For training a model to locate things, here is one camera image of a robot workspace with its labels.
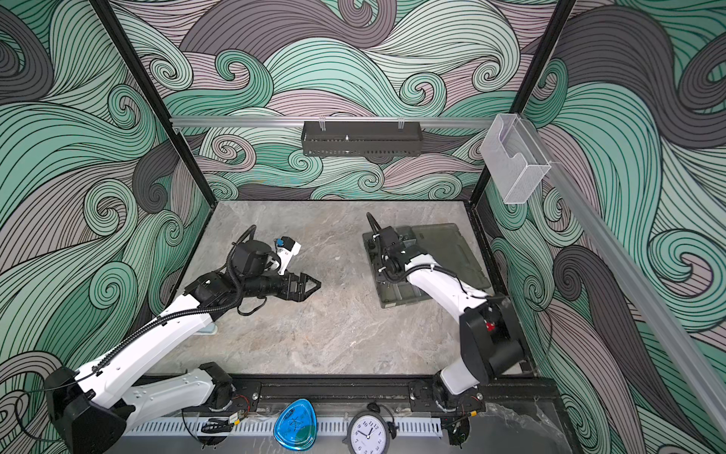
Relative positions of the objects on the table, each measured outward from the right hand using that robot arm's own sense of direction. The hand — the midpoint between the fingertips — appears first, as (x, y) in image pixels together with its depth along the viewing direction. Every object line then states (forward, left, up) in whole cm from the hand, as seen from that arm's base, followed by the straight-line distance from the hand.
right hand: (382, 270), depth 88 cm
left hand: (-10, +20, +12) cm, 26 cm away
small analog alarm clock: (-41, +5, -6) cm, 42 cm away
